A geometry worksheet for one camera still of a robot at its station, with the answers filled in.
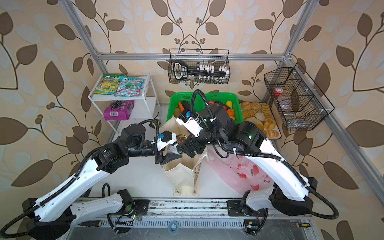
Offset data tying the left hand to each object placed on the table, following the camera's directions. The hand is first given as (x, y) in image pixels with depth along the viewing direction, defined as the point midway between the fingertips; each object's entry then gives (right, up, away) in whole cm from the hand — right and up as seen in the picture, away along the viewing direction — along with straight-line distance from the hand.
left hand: (180, 146), depth 60 cm
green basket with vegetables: (+8, +24, +59) cm, 64 cm away
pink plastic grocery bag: (+34, -20, +25) cm, 47 cm away
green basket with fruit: (+34, +25, +56) cm, 70 cm away
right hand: (+2, +3, -4) cm, 6 cm away
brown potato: (-8, +16, +50) cm, 53 cm away
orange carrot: (-6, +21, +56) cm, 60 cm away
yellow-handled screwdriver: (+59, -39, +10) cm, 71 cm away
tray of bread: (+53, +14, +47) cm, 73 cm away
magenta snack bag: (-39, +16, +28) cm, 51 cm away
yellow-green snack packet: (-42, +30, +22) cm, 56 cm away
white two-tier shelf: (-33, +22, +18) cm, 44 cm away
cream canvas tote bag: (+2, -12, +5) cm, 13 cm away
